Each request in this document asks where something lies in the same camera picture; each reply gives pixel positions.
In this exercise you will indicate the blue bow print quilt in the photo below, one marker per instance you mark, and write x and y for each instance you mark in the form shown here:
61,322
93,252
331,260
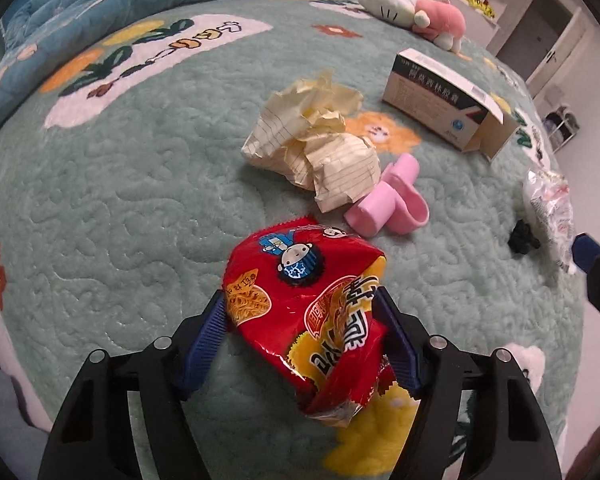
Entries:
105,0

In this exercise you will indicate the crumpled lined paper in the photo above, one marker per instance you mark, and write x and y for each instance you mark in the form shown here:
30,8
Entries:
320,160

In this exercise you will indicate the white medicine box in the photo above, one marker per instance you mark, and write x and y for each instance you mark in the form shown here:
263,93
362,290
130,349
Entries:
430,95

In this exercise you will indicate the green flower print bedspread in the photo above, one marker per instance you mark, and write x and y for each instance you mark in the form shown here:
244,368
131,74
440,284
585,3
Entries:
130,210

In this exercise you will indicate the white shelf rack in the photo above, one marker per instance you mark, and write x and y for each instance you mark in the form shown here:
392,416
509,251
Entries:
562,127

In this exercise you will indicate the red snack packet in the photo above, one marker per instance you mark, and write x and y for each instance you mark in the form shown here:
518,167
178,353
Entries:
300,305

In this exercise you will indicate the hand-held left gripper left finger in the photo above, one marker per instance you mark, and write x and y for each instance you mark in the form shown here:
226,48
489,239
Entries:
207,340

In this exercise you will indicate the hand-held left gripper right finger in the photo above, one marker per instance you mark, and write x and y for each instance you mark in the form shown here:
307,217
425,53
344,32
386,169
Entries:
405,360

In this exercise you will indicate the pink plastic holder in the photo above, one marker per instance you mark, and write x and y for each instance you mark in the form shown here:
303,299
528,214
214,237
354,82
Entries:
375,210

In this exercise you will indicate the white door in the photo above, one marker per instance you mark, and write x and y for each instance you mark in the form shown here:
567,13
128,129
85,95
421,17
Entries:
555,55

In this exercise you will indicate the yellow bag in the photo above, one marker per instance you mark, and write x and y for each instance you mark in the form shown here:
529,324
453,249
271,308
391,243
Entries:
477,4

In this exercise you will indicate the silvery plastic wrapper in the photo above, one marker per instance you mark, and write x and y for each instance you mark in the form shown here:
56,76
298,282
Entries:
550,210

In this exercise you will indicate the white and pink plush toy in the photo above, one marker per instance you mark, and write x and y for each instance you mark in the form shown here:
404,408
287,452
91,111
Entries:
440,20

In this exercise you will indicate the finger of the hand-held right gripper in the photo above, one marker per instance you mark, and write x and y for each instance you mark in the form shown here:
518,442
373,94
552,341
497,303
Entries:
585,252

